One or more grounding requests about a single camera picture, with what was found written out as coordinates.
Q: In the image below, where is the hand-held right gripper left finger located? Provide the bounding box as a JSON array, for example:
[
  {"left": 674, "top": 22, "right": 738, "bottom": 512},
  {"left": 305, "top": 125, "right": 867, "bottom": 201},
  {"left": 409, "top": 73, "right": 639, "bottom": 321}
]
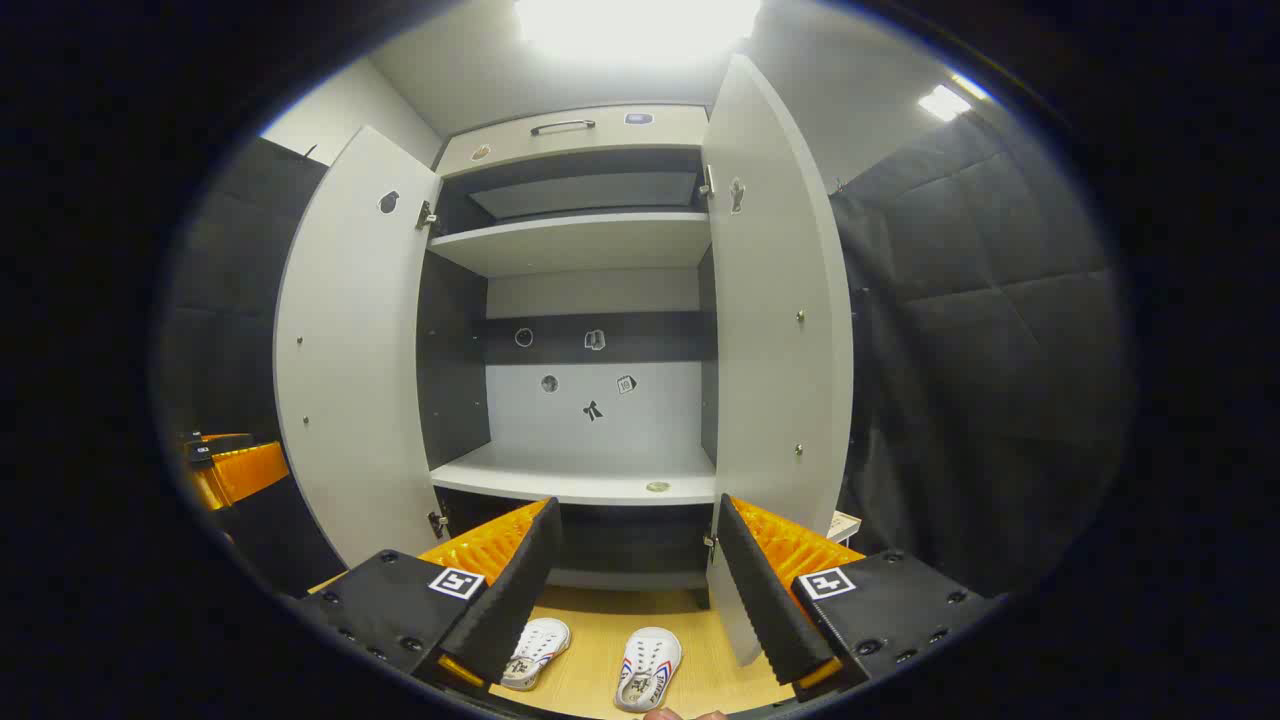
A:
[{"left": 295, "top": 497, "right": 564, "bottom": 701}]

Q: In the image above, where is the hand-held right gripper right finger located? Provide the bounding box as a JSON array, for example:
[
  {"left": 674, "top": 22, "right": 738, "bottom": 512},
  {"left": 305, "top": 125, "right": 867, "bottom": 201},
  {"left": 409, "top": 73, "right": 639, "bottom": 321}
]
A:
[{"left": 716, "top": 494, "right": 1001, "bottom": 701}]

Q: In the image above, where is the white striped canvas shoe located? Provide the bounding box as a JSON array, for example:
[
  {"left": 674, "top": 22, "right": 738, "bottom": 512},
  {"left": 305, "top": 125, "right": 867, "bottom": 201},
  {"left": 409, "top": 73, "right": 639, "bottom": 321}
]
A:
[
  {"left": 613, "top": 627, "right": 683, "bottom": 713},
  {"left": 500, "top": 617, "right": 572, "bottom": 692}
]

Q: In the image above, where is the white grey shoe cabinet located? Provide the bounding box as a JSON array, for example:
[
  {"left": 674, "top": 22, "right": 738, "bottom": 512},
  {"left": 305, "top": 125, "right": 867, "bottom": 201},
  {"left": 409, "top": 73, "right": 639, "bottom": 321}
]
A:
[{"left": 415, "top": 103, "right": 721, "bottom": 611}]

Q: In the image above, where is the grey cabinet drawer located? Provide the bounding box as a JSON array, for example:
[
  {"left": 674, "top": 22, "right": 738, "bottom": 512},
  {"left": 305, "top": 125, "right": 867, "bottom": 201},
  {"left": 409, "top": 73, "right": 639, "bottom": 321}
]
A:
[{"left": 437, "top": 103, "right": 709, "bottom": 179}]

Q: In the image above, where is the black backdrop cloth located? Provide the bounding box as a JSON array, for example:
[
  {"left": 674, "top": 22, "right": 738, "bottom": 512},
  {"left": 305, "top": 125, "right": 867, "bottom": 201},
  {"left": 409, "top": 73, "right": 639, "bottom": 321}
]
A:
[
  {"left": 828, "top": 108, "right": 1136, "bottom": 601},
  {"left": 158, "top": 135, "right": 346, "bottom": 601}
]

